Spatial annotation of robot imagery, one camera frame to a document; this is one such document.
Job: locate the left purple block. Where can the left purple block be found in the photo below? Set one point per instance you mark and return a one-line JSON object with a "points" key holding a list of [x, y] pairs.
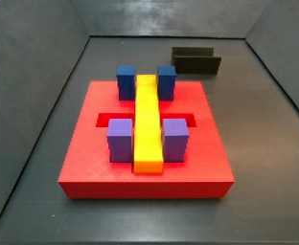
{"points": [[120, 140]]}

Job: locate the right dark blue block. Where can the right dark blue block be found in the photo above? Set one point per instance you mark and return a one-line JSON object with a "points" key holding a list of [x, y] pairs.
{"points": [[165, 82]]}

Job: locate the yellow long bar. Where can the yellow long bar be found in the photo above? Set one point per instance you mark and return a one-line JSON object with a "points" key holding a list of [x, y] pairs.
{"points": [[148, 144]]}

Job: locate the dark blue block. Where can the dark blue block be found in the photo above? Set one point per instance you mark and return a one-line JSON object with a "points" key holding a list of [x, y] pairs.
{"points": [[125, 82], [165, 82]]}

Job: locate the black fixture bracket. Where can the black fixture bracket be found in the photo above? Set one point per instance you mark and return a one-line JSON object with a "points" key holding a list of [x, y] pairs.
{"points": [[192, 60]]}

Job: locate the red base board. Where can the red base board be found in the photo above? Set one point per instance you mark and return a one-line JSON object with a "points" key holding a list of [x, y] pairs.
{"points": [[90, 177]]}

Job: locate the right purple block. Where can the right purple block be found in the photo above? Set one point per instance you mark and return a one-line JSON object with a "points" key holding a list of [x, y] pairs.
{"points": [[175, 140]]}

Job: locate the left dark blue block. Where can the left dark blue block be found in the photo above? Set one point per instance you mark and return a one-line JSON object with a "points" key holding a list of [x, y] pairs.
{"points": [[125, 82]]}

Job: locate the purple block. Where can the purple block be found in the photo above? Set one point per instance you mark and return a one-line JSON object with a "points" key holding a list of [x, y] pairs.
{"points": [[175, 140], [120, 140]]}

